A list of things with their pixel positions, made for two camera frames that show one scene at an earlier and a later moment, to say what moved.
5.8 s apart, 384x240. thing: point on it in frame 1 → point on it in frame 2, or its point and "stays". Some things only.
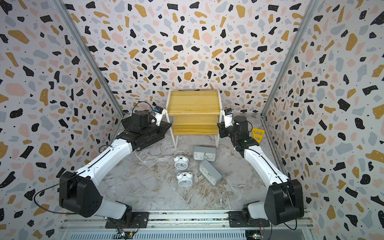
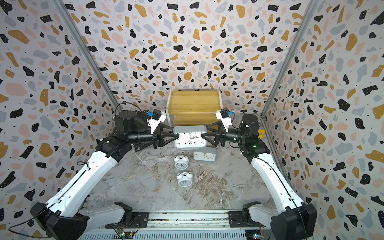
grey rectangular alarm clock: [210, 172] → [190, 137]
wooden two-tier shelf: [192, 113] stays
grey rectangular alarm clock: [201, 153] stays
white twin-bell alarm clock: [181, 162] stays
